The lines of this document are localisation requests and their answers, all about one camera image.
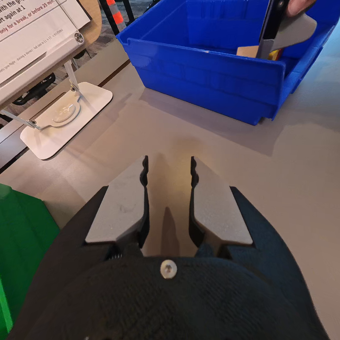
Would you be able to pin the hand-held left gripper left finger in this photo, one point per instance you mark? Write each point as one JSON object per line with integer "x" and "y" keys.
{"x": 119, "y": 212}

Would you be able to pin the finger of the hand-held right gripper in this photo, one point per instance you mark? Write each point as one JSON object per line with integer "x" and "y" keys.
{"x": 273, "y": 18}
{"x": 297, "y": 30}

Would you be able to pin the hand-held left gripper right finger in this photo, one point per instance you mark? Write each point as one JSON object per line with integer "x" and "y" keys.
{"x": 217, "y": 215}

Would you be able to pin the yellow cube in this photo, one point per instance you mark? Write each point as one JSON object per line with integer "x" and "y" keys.
{"x": 273, "y": 55}

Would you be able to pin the medium wooden cube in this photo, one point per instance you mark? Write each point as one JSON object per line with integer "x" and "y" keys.
{"x": 247, "y": 51}

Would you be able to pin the blue plastic bin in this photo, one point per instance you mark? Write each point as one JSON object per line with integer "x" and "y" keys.
{"x": 199, "y": 79}

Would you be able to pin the green plastic bin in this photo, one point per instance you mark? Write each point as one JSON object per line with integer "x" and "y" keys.
{"x": 24, "y": 239}

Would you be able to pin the grey desk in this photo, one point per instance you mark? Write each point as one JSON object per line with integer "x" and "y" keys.
{"x": 239, "y": 172}

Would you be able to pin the person's right hand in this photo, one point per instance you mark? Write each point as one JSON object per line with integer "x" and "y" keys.
{"x": 300, "y": 6}

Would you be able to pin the white document stand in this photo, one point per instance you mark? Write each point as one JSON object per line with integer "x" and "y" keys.
{"x": 79, "y": 111}

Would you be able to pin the orange striped traffic cone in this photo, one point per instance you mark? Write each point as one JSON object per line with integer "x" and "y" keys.
{"x": 116, "y": 16}

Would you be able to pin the printed instruction sheet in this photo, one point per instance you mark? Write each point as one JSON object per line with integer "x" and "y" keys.
{"x": 31, "y": 31}

